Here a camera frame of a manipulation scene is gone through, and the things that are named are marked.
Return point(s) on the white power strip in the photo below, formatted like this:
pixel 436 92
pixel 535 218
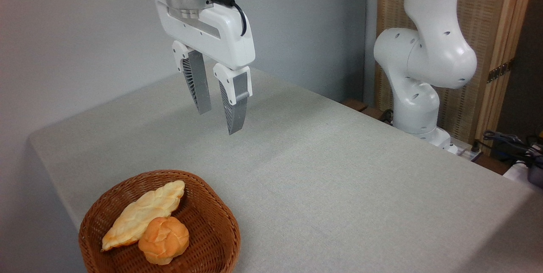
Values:
pixel 466 152

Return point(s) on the round golden bread roll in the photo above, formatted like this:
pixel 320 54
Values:
pixel 163 240

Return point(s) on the wooden rattan folding screen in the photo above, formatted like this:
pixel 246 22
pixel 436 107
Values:
pixel 488 14

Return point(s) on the grey tablecloth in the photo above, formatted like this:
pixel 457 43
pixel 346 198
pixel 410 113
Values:
pixel 339 188

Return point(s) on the brown wicker basket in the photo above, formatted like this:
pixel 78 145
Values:
pixel 208 239

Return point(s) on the brown wooden screen foot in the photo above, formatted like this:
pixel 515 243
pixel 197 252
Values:
pixel 355 104

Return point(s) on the long pale braided bread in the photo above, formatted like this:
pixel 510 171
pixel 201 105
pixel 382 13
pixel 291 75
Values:
pixel 146 211

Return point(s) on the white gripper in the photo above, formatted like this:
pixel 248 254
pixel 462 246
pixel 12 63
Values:
pixel 225 31

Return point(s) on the metal screen hinge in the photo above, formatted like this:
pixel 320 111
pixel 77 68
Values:
pixel 499 72

